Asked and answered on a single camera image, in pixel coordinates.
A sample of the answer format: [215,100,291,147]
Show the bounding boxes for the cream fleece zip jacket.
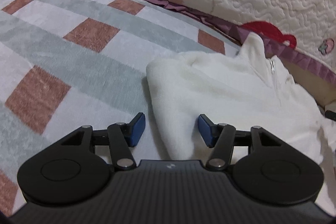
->
[146,33,335,162]

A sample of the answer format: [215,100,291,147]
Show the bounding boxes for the checkered grey pink blanket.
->
[1,0,239,215]

